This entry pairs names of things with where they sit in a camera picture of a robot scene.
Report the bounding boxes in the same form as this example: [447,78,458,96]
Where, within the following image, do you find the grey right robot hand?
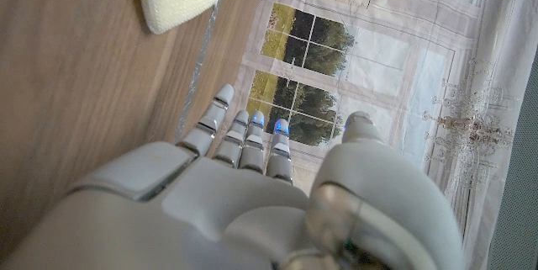
[0,83,466,270]

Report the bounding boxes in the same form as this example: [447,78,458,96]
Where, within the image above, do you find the printed window backdrop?
[229,0,538,270]

